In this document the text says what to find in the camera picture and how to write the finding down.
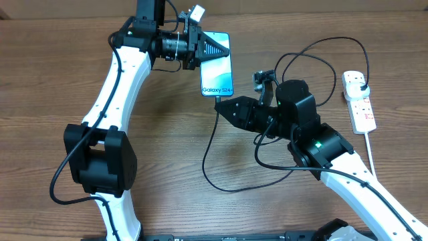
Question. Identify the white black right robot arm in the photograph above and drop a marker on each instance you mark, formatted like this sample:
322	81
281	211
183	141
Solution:
318	148

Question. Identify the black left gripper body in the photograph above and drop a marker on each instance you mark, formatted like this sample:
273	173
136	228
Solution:
190	57

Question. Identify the black Galaxy smartphone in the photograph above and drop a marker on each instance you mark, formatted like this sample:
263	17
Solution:
216	77

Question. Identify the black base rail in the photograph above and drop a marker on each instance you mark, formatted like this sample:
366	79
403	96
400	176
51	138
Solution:
287	236

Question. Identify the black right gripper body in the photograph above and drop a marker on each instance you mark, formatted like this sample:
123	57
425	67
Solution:
263	114

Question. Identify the white power strip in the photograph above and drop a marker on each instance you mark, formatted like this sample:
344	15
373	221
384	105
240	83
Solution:
360	111

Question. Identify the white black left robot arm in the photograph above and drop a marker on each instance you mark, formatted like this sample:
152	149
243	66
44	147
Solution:
99	154

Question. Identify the white charger plug adapter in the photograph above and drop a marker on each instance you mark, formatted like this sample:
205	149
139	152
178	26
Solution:
354	91

